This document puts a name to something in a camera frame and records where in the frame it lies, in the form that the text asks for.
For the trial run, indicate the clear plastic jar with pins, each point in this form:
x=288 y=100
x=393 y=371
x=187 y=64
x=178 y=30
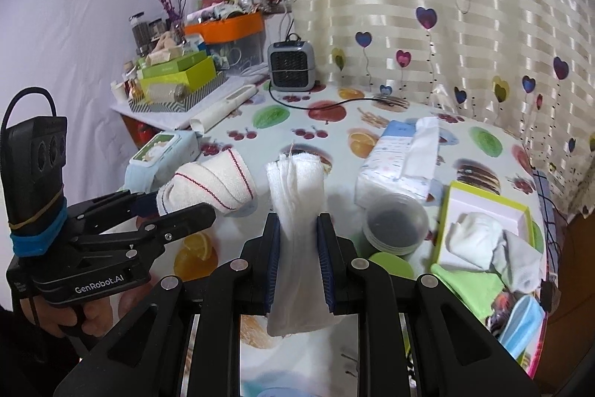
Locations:
x=395 y=220

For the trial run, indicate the wooden cabinet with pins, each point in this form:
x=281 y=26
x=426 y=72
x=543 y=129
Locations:
x=571 y=276

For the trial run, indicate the olive green box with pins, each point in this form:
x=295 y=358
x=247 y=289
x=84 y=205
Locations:
x=172 y=66

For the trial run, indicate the orange rimmed clear bin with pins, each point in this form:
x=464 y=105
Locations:
x=227 y=29

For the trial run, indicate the glass jar with dark lid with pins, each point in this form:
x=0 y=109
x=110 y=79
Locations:
x=138 y=36

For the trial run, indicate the blue face masks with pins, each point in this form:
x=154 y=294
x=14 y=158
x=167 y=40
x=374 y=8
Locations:
x=525 y=322

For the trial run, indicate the lime green box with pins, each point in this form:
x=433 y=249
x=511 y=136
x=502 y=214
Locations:
x=483 y=204

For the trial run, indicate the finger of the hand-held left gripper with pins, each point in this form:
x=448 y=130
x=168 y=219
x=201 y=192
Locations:
x=186 y=220
x=144 y=202

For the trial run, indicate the green cloth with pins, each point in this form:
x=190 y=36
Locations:
x=469 y=285

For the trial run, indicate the lime gift box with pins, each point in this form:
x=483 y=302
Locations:
x=195 y=76

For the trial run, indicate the chevron pattern tray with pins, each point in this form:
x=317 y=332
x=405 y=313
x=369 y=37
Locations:
x=204 y=92

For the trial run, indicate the person's left hand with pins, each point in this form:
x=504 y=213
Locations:
x=102 y=313

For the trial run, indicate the rolled white paper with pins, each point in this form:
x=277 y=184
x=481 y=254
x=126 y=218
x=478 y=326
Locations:
x=223 y=106

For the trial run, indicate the blue plaid cloth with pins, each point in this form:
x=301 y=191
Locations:
x=541 y=197

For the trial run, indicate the white soft tissue pack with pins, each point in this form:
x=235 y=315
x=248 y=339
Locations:
x=390 y=164

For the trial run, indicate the beige towel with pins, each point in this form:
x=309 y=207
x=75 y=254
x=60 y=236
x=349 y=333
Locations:
x=209 y=183

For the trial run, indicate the white gauze towel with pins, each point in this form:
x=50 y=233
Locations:
x=297 y=201

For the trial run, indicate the small grey fan heater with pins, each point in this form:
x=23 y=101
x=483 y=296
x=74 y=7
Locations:
x=293 y=67

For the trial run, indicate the person's left forearm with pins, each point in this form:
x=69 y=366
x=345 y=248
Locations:
x=32 y=364

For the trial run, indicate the light green round lid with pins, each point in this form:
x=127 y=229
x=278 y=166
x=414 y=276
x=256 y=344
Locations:
x=393 y=264

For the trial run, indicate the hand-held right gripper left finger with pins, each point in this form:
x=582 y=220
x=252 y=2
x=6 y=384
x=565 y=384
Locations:
x=270 y=271

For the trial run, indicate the light blue soft pack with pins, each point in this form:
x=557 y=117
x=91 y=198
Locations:
x=139 y=180

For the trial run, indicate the green wet wipes pack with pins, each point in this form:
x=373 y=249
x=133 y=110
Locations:
x=162 y=150

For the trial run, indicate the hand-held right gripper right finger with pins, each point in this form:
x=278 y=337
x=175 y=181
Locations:
x=327 y=271

